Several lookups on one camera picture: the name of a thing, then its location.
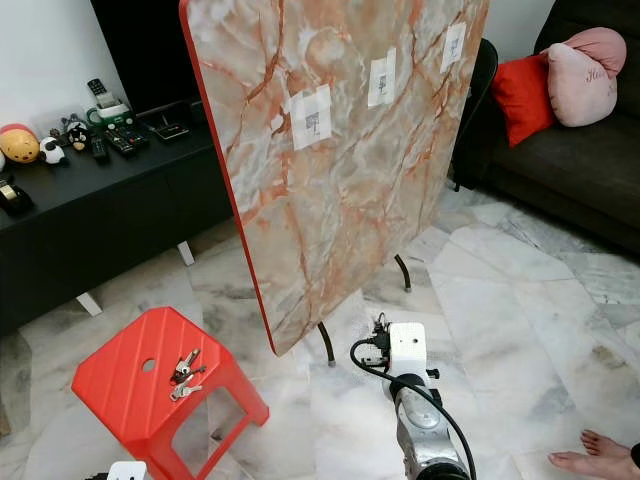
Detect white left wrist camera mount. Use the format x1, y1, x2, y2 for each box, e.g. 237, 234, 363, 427
107, 461, 147, 480

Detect metal key bunch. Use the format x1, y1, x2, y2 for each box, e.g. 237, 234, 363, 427
169, 348, 209, 403

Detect black tape dispenser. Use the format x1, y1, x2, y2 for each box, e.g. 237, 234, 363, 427
0, 178, 29, 214

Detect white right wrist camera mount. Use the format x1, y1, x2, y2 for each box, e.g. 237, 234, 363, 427
387, 322, 427, 379

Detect pink plush cushion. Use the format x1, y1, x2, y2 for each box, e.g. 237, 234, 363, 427
546, 27, 631, 128

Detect bare person foot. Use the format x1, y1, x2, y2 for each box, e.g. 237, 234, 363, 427
547, 429, 640, 480

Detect wide black remote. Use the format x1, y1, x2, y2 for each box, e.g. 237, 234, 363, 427
108, 125, 151, 158

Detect black cartoon figure toy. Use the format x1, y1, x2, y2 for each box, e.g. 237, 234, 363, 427
63, 115, 93, 153

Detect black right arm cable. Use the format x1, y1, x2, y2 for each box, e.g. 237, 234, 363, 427
350, 335, 479, 480

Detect black TV console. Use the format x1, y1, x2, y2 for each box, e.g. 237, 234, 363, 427
0, 115, 236, 336

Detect small black white figure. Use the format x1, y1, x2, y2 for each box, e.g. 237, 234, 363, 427
40, 136, 67, 166

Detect red cushion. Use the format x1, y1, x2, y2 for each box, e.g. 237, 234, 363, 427
491, 53, 558, 149

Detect white paper label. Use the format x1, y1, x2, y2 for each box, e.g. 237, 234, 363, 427
441, 22, 467, 73
367, 48, 398, 107
290, 85, 333, 151

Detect dark grey sofa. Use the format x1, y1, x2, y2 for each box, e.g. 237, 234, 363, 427
450, 0, 640, 256

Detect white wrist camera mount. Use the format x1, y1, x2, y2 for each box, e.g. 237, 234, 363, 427
387, 322, 427, 379
107, 461, 147, 480

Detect red plastic stool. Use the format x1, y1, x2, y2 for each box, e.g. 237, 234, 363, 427
71, 306, 270, 480

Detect black remote with grey keys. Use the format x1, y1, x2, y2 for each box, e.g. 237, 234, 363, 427
87, 78, 111, 109

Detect marble folding table red edge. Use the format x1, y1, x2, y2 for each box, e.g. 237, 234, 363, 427
179, 0, 490, 366

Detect yellow bear plush toy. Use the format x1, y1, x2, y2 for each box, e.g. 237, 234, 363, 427
0, 123, 41, 165

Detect black television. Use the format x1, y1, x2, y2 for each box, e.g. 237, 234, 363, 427
90, 0, 196, 113

